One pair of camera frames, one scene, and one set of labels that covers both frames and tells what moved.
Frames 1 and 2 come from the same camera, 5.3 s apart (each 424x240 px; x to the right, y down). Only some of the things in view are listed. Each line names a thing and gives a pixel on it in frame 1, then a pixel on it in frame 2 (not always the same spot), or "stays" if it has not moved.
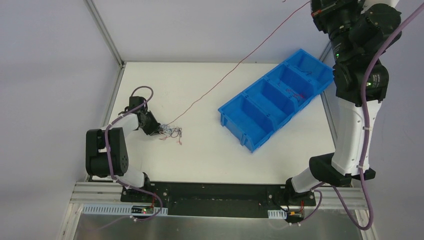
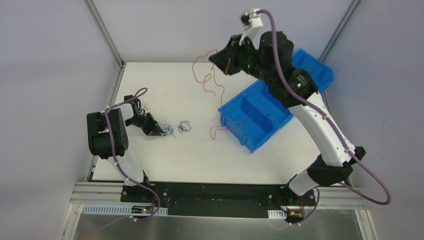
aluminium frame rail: [97, 193] stays
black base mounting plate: [230, 199] stays
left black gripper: [154, 127] stays
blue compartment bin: [254, 115] stays
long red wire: [219, 77] to [225, 124]
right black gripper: [320, 9] to [230, 57]
